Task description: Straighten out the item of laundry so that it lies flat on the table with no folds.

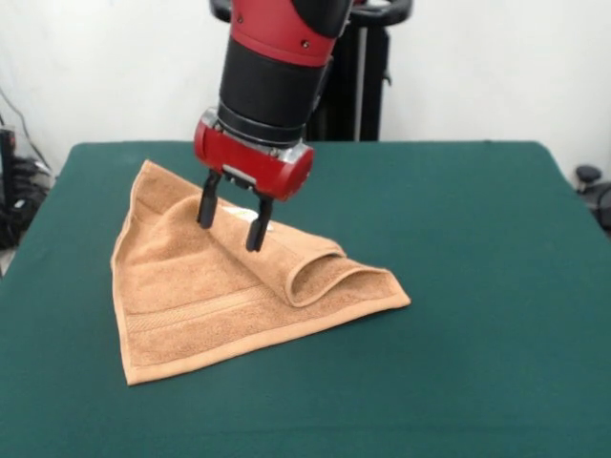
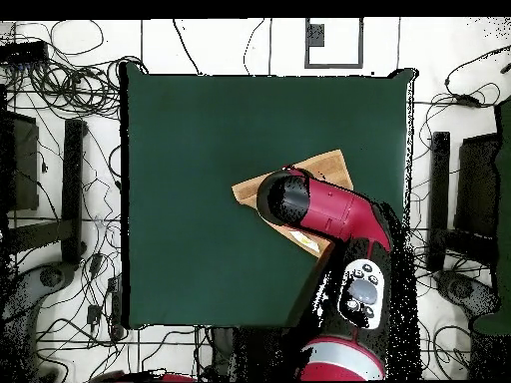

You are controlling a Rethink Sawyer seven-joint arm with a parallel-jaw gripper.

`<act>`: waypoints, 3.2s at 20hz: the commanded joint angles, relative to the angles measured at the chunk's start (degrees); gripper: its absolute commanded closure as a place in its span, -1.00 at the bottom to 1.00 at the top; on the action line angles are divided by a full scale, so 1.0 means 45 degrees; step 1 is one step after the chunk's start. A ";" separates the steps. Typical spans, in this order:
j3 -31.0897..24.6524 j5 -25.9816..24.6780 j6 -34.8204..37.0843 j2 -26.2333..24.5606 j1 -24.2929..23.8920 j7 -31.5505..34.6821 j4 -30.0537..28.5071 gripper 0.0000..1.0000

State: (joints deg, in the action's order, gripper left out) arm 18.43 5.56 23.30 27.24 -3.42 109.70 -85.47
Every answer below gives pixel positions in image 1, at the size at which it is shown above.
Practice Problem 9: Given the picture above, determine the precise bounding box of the tan terry towel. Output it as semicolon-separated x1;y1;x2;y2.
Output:
110;159;411;387

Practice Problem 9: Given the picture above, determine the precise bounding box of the dark green table cloth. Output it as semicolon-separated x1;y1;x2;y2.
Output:
0;140;611;458

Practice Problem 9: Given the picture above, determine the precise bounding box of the gray stand base black knob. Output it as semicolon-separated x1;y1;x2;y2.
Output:
574;164;611;225

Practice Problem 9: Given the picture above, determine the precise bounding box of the black cable bundle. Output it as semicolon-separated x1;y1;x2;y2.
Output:
0;156;54;250

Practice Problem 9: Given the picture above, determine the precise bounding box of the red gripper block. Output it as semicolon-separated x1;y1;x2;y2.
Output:
193;108;315;253

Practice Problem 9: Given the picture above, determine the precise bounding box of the black box with red light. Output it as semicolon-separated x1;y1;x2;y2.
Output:
0;127;19;214

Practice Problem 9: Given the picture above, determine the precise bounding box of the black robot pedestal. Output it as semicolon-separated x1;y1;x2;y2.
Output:
208;0;414;143

